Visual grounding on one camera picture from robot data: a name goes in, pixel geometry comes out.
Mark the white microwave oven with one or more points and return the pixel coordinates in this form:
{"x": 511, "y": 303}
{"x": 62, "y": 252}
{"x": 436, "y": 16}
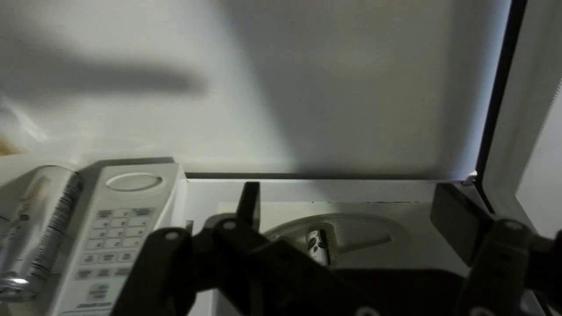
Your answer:
{"x": 134, "y": 234}

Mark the white microwave door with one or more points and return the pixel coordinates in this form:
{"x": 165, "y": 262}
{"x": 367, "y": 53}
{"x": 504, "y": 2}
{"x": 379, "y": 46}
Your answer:
{"x": 527, "y": 116}

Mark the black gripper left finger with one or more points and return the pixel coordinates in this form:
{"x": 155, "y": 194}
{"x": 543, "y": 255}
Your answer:
{"x": 176, "y": 274}

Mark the silver shaker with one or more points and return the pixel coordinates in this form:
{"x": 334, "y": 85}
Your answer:
{"x": 35, "y": 234}

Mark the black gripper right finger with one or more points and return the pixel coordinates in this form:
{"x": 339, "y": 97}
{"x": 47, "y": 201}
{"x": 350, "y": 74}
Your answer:
{"x": 492, "y": 264}

